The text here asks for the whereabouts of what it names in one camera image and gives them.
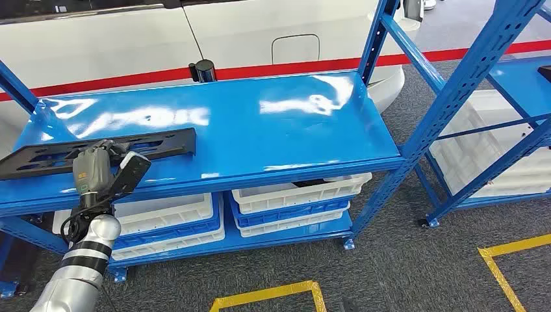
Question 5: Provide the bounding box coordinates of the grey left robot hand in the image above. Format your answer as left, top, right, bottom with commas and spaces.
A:
71, 138, 131, 197

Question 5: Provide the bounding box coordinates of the long black perforated panel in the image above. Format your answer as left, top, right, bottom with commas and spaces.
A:
0, 127, 198, 182

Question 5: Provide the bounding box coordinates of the blue metal shelf rack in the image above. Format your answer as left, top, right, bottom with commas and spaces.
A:
413, 0, 551, 229
0, 0, 548, 298

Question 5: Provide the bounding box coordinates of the black part in crate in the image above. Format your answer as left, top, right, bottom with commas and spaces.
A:
292, 178, 333, 189

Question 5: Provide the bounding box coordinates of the white plastic crate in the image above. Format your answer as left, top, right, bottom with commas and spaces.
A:
234, 202, 351, 239
429, 89, 551, 179
52, 192, 215, 237
441, 170, 551, 191
110, 224, 226, 262
231, 173, 373, 215
447, 184, 551, 198

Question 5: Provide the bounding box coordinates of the red barrier belt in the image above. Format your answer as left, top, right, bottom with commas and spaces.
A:
214, 39, 551, 82
0, 67, 193, 103

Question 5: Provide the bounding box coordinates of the blue plastic crate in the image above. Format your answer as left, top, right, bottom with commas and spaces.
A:
112, 205, 223, 252
229, 194, 353, 229

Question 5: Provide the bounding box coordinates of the yellow floor tape square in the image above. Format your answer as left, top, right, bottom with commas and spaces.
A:
209, 280, 328, 312
478, 234, 551, 312

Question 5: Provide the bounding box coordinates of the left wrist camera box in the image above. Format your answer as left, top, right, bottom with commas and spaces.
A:
105, 150, 152, 200

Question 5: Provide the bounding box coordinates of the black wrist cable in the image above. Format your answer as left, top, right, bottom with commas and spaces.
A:
60, 202, 115, 246

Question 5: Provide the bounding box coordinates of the black barrier post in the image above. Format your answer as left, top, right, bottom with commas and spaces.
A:
188, 58, 218, 83

